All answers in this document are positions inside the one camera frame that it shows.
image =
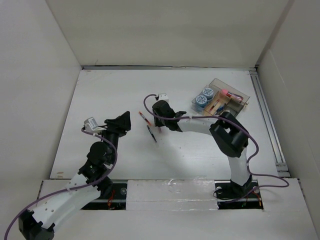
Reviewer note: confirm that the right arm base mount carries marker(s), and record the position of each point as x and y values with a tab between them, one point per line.
229	199

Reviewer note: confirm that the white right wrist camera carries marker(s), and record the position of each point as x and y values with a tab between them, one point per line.
163	97

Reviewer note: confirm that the blue round putty tub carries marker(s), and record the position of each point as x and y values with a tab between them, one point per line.
201	101
208	92

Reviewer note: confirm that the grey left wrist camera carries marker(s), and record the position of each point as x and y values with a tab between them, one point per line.
90	124

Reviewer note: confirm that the red ink refill pen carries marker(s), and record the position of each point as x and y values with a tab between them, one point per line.
144	118

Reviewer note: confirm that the clear three-compartment desk organizer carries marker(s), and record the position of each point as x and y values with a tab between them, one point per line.
230	105

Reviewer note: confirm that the black ink refill pen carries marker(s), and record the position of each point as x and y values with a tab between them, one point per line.
151	133

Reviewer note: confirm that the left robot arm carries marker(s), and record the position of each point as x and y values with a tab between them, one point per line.
89	183

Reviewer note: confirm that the pink capped crayon tube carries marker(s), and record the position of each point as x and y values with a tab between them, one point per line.
231	95

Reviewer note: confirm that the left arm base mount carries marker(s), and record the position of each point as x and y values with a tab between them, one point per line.
115	200

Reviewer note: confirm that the aluminium side rail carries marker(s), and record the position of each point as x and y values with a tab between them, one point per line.
280	162

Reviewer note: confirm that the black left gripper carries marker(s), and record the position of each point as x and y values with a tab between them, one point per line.
119	126

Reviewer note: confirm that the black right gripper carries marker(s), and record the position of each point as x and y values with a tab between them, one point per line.
158	122

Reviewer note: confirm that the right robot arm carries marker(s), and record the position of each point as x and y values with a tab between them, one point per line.
228	134

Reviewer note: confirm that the blue grip gel pen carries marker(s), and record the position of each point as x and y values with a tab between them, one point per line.
220	109

